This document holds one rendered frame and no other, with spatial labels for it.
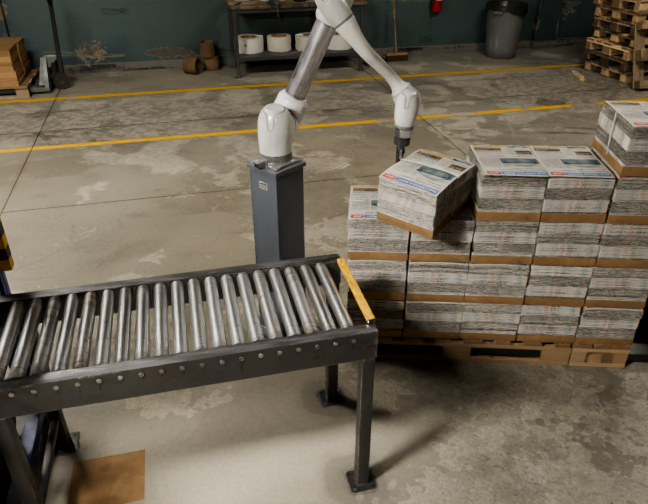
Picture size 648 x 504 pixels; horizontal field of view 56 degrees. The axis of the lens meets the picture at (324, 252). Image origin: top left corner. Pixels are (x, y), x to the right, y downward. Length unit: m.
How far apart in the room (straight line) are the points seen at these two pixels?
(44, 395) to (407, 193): 1.58
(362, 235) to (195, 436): 1.19
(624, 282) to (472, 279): 0.71
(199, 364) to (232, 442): 0.86
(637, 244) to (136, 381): 2.25
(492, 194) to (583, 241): 0.50
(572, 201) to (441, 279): 0.69
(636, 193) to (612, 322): 0.71
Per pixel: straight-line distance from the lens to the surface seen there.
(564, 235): 2.98
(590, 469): 2.97
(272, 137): 2.83
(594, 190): 2.92
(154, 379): 2.10
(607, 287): 3.19
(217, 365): 2.08
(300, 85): 2.96
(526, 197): 2.84
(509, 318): 3.17
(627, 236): 3.08
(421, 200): 2.59
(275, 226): 2.97
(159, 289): 2.42
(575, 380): 3.37
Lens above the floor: 2.11
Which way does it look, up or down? 31 degrees down
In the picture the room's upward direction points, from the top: straight up
